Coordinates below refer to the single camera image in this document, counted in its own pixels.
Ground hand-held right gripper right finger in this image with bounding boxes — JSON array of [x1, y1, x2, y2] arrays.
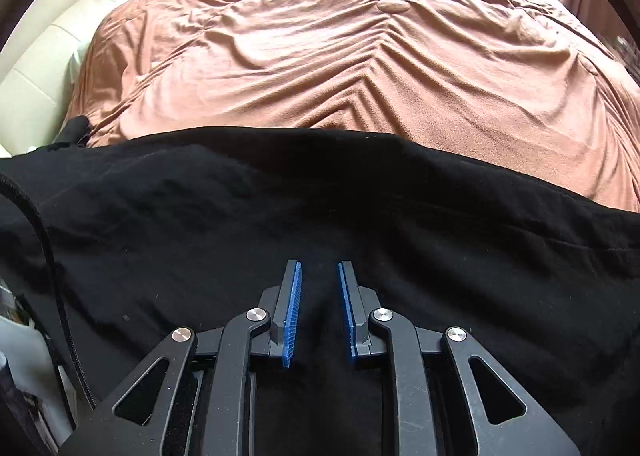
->
[[337, 260, 581, 456]]

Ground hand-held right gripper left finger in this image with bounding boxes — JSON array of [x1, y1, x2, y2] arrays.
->
[[60, 260, 303, 456]]

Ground black pants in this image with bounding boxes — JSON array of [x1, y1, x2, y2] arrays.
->
[[0, 126, 640, 456]]

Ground brown blanket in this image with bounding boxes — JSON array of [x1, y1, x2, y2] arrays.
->
[[65, 0, 640, 214]]

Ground grey chair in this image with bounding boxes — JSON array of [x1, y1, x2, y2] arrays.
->
[[0, 276, 96, 456]]

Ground folded black garment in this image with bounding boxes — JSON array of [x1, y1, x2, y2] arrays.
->
[[52, 116, 93, 149]]

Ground pale green pillow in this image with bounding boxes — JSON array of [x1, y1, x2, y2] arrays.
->
[[69, 38, 93, 84]]

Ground cream leather headboard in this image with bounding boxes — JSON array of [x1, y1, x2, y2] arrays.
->
[[0, 0, 241, 157]]

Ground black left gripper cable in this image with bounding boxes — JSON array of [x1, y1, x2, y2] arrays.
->
[[0, 173, 98, 412]]

